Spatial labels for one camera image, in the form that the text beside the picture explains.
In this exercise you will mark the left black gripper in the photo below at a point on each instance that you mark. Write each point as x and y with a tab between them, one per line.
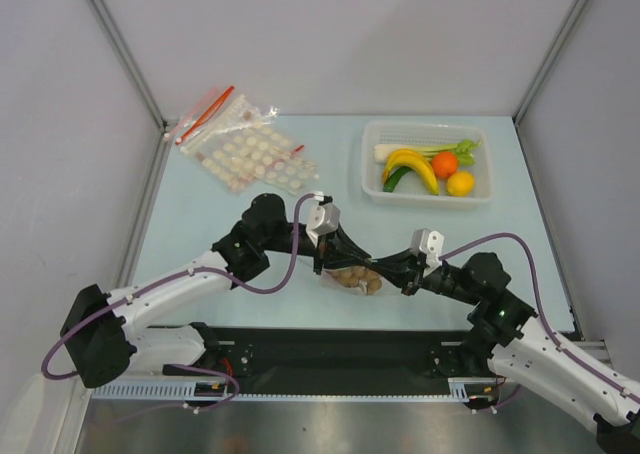
336	250

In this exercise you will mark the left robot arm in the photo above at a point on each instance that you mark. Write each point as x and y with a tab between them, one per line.
109	333

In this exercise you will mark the brown longan bunch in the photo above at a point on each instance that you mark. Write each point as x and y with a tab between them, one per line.
364	280

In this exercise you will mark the orange fruit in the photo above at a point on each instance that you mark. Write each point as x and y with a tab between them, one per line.
444	164

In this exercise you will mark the red zipper clear bag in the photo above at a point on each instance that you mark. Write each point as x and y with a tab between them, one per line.
217	115

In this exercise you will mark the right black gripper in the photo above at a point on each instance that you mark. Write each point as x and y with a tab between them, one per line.
416	270

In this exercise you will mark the yellow banana bunch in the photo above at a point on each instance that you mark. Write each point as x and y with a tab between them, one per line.
417	163

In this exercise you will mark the right aluminium frame post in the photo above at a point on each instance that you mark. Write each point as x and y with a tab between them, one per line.
559	43

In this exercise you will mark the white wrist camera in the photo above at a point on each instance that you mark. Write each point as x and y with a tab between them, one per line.
323	219
427	243

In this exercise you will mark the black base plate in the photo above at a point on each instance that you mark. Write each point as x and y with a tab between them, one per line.
339	362

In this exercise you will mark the white plastic basket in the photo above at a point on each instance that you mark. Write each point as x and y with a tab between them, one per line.
411	191

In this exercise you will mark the white slotted cable duct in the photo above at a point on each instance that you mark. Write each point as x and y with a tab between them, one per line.
213	390

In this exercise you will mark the blue zipper clear bag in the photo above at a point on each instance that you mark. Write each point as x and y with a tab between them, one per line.
388	290

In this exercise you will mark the polka dot zip bag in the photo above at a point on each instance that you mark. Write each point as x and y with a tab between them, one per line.
259	153

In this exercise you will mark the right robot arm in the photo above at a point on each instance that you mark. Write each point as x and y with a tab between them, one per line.
519	344

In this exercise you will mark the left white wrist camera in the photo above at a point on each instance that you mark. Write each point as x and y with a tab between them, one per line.
323	219

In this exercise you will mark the green cucumber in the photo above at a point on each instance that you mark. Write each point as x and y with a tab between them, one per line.
393	180

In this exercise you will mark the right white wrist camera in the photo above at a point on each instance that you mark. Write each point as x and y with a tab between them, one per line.
427	243

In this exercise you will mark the aluminium frame post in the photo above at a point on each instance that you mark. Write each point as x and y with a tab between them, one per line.
559	43
108	25

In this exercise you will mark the yellow lemon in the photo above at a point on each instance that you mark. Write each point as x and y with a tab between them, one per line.
460	184

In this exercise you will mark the green celery stalk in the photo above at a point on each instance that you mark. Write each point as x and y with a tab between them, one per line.
462	150

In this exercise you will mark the left aluminium frame post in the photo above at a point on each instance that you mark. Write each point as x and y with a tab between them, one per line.
108	25

